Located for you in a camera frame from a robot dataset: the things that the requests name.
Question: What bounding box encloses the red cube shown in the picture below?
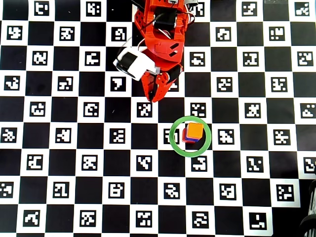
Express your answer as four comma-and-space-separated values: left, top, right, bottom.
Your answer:
182, 128, 201, 144

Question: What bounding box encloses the red perforated robot base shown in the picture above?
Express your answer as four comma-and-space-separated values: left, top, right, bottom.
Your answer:
134, 9, 149, 38

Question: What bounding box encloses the green flat ring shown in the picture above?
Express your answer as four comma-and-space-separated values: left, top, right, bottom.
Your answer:
169, 115, 212, 158

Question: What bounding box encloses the black white marker checkerboard mat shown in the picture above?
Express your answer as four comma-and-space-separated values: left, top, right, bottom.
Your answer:
0, 0, 316, 235

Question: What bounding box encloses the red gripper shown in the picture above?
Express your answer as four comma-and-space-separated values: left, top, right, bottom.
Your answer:
141, 63, 185, 103

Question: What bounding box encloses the blue cube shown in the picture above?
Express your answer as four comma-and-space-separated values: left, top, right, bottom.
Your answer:
183, 128, 200, 142

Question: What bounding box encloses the orange cube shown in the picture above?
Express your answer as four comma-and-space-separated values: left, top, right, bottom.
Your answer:
185, 122, 205, 139

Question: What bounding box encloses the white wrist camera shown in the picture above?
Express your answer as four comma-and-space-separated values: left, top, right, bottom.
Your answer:
113, 45, 161, 81

